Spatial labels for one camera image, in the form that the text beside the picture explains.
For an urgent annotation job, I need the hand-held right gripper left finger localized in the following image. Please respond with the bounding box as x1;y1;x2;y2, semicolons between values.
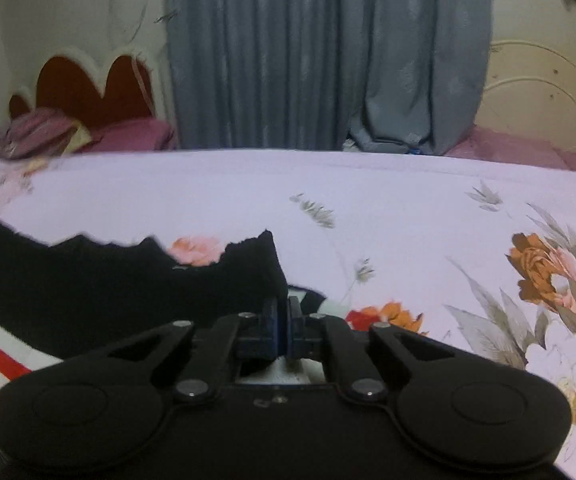
102;297;279;404

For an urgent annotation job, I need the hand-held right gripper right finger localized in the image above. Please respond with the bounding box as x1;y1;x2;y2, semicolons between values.
287;296;457;406

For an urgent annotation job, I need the striped cartoon print sweater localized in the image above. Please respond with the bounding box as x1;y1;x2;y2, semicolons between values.
0;215;355;480

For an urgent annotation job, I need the bed with pink floral sheet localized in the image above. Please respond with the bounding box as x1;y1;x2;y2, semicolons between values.
0;147;576;480

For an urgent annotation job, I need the pink pillow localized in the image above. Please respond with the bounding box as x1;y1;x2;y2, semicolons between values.
86;119;177;154

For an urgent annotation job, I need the wide blue-grey curtain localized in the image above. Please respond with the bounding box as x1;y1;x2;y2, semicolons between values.
162;0;495;157

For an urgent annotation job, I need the plain pink bed sheet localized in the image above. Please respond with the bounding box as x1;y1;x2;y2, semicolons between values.
445;126;576;179

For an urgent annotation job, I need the purple folded blanket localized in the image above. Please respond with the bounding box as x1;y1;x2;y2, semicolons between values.
0;109;93;162

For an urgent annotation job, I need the red and white headboard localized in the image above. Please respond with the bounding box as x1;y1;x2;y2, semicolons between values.
8;47;169;152

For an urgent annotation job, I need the cream round headboard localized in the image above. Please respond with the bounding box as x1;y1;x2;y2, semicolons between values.
482;39;576;172

